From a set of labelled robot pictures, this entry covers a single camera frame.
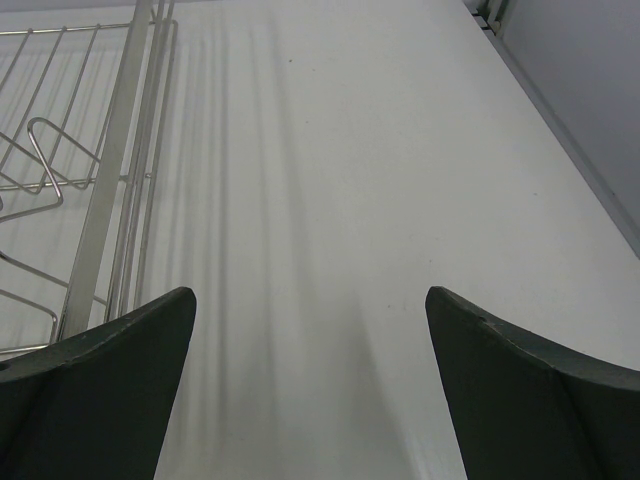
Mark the metal wire dish rack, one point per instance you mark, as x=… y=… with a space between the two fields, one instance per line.
x=85 y=97

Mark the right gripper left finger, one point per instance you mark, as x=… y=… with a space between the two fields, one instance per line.
x=97 y=405

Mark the right frame post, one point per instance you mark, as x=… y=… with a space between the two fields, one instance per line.
x=491 y=15

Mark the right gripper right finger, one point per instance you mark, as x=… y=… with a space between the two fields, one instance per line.
x=525 y=407

